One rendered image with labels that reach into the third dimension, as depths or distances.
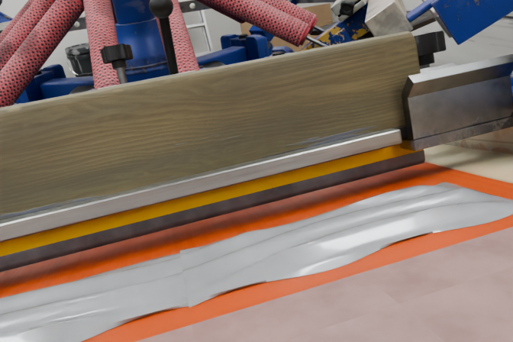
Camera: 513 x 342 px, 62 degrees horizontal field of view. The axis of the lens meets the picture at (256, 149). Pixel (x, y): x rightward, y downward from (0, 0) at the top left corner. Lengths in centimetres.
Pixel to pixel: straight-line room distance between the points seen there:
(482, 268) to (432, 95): 16
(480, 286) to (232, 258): 11
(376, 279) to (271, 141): 13
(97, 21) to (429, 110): 63
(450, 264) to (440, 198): 7
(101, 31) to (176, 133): 55
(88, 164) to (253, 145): 10
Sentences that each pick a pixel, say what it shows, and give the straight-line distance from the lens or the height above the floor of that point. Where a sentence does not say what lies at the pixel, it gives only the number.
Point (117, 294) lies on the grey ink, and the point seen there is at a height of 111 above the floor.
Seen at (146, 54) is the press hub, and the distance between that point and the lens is 103.
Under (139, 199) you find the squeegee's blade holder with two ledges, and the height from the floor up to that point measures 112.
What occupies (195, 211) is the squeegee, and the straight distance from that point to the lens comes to 30.
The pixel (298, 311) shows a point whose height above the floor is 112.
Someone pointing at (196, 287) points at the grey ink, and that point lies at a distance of 21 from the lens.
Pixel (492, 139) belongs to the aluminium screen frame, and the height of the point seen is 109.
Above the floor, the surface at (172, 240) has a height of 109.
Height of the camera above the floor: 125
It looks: 24 degrees down
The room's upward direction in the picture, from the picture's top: 8 degrees counter-clockwise
